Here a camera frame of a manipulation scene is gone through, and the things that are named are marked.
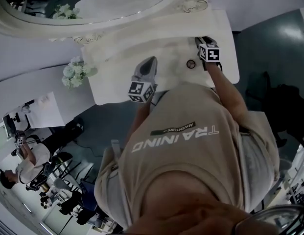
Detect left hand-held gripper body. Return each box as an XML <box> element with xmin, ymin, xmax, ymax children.
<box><xmin>128</xmin><ymin>73</ymin><xmax>159</xmax><ymax>104</ymax></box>

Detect white flower bouquet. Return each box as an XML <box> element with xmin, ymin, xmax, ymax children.
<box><xmin>61</xmin><ymin>55</ymin><xmax>98</xmax><ymax>90</ymax></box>

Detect black mesh office chair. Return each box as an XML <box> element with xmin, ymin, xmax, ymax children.
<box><xmin>26</xmin><ymin>152</ymin><xmax>74</xmax><ymax>193</ymax></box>

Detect blue chair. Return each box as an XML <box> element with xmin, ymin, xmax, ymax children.
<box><xmin>79</xmin><ymin>180</ymin><xmax>98</xmax><ymax>212</ymax></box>

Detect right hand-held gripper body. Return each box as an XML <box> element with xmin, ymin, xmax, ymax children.
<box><xmin>197</xmin><ymin>42</ymin><xmax>223</xmax><ymax>72</ymax></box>

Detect grey shoulder strap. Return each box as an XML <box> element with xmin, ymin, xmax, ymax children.
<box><xmin>110</xmin><ymin>140</ymin><xmax>122</xmax><ymax>171</ymax></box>

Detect white ornate dressing table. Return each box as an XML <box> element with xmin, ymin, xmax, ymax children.
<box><xmin>80</xmin><ymin>8</ymin><xmax>240</xmax><ymax>106</ymax></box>

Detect person's eyeglasses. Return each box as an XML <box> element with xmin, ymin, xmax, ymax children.
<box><xmin>234</xmin><ymin>203</ymin><xmax>304</xmax><ymax>235</ymax></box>

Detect oval mirror with ornate frame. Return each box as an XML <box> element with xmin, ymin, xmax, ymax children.
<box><xmin>0</xmin><ymin>0</ymin><xmax>211</xmax><ymax>45</ymax></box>

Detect person's right forearm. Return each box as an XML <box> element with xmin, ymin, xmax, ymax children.
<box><xmin>207</xmin><ymin>62</ymin><xmax>249</xmax><ymax>132</ymax></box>

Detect person's chin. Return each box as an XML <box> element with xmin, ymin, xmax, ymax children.
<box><xmin>124</xmin><ymin>197</ymin><xmax>284</xmax><ymax>235</ymax></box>

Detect person's left forearm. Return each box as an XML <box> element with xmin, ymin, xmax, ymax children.
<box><xmin>128</xmin><ymin>100</ymin><xmax>152</xmax><ymax>141</ymax></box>

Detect person's beige shirt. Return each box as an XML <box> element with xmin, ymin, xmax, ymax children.
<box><xmin>94</xmin><ymin>83</ymin><xmax>281</xmax><ymax>230</ymax></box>

